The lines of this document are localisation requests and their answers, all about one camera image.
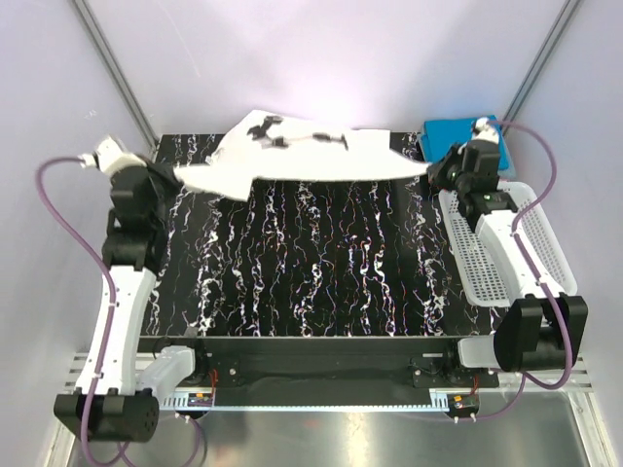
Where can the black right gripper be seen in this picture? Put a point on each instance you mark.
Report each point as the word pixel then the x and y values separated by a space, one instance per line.
pixel 437 170

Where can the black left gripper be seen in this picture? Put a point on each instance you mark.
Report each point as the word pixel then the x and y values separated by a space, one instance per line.
pixel 166 174

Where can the white t-shirt with print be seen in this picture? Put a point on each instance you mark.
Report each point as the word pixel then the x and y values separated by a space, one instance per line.
pixel 268 146

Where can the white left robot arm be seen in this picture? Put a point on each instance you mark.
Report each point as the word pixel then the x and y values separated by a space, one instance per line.
pixel 110 402

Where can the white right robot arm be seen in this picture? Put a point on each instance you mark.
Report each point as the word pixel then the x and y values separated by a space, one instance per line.
pixel 543 327

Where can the folded blue t-shirt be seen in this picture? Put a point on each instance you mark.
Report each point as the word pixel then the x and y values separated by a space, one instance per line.
pixel 445 127

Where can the white plastic laundry basket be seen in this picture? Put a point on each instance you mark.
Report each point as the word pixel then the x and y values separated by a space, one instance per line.
pixel 482 284

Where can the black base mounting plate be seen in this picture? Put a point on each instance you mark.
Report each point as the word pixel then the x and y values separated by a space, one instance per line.
pixel 319 365

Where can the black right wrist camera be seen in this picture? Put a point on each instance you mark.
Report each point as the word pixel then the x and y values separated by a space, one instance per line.
pixel 485 139

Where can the right aluminium corner post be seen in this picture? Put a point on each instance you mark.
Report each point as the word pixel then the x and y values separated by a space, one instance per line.
pixel 545 53

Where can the aluminium corner post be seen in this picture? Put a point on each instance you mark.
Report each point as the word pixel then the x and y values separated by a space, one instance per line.
pixel 95 32
pixel 545 53

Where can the aluminium frame rail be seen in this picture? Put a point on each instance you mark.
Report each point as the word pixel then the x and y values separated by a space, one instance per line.
pixel 423 375

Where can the left aluminium corner post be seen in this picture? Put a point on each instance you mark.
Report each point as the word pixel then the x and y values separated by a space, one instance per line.
pixel 95 32

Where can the white slotted cable duct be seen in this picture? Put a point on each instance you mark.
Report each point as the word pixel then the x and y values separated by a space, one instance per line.
pixel 231 401

